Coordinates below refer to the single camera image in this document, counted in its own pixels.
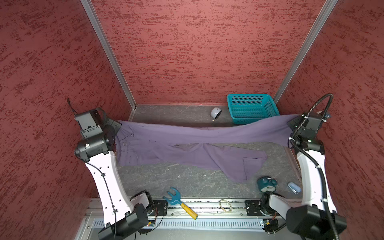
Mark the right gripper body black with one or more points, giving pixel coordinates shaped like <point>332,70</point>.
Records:
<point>292,123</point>

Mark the white slotted cable duct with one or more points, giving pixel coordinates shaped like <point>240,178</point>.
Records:
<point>251,225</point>

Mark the blue fork tool yellow handle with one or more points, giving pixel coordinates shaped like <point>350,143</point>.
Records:
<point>175,199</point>

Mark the purple trousers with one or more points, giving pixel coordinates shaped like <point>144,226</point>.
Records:
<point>207,148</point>

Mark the aluminium corner post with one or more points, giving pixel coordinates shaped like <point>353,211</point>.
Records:
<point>96,24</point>
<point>317,26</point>

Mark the small blue white stapler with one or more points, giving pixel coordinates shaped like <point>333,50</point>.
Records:
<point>294,188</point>

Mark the teal plastic basket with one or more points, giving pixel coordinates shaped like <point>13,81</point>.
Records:
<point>249,108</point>

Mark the white round mug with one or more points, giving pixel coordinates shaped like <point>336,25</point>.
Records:
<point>215,113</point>

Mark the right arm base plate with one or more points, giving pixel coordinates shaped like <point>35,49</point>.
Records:
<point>253,209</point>

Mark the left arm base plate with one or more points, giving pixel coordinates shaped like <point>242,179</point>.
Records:
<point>160,208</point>

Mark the aluminium frame rail front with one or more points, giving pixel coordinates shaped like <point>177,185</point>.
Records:
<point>205,208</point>

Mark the left aluminium corner post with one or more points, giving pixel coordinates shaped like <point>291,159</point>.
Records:
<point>96,24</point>

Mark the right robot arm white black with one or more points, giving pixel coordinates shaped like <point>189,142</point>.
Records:
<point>316,218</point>

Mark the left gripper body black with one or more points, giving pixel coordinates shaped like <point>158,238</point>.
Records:
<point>111,125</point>

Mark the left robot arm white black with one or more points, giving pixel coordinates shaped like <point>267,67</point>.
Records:
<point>123,216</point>

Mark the right aluminium corner post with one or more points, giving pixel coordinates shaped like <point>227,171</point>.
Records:
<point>317,26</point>

